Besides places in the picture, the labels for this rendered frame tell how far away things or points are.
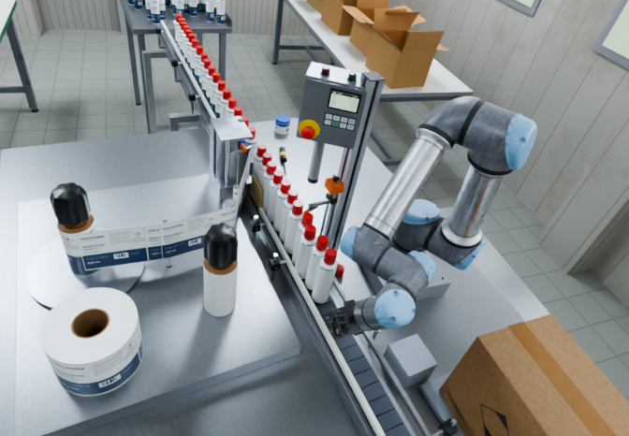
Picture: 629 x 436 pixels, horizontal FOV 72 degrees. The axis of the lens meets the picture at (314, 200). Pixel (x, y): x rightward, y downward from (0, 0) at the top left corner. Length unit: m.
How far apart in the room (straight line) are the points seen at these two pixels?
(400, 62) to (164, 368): 2.20
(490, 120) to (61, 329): 1.07
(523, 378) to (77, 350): 0.97
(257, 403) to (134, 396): 0.30
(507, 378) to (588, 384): 0.19
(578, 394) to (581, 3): 2.74
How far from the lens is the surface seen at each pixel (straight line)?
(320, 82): 1.15
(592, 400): 1.19
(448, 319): 1.51
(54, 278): 1.44
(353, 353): 1.27
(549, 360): 1.18
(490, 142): 1.06
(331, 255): 1.19
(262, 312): 1.30
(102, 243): 1.32
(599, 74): 3.35
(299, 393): 1.25
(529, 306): 1.70
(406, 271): 0.99
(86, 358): 1.10
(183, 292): 1.34
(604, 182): 3.07
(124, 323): 1.13
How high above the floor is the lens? 1.95
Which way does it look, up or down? 40 degrees down
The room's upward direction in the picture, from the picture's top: 11 degrees clockwise
